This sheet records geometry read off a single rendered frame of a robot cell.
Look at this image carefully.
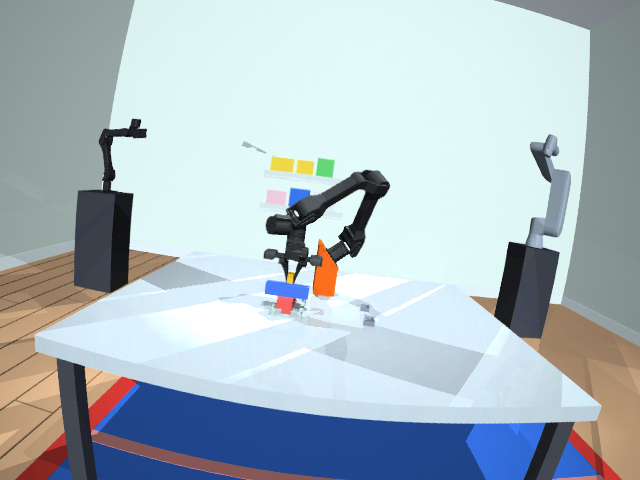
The blue bar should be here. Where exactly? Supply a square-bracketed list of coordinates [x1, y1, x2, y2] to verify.
[265, 280, 310, 300]

